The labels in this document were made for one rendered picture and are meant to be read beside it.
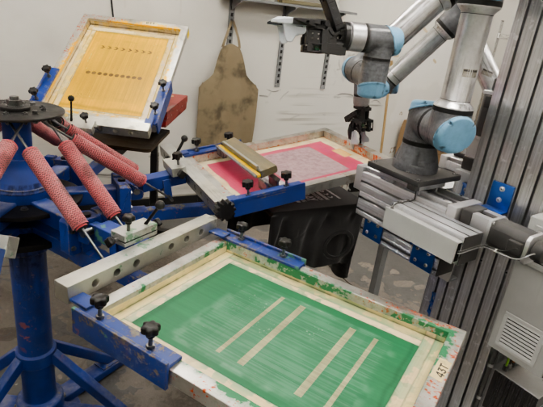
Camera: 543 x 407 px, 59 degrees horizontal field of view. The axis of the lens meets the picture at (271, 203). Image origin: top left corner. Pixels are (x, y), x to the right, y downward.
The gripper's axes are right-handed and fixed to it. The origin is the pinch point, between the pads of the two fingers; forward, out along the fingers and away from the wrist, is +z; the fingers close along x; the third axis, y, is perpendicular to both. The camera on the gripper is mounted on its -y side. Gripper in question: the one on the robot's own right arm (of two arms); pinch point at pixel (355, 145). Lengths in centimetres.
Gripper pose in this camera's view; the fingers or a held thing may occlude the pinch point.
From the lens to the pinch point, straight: 232.9
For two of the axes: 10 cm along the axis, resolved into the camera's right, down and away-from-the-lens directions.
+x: 8.9, -2.3, 4.0
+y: 4.6, 3.9, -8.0
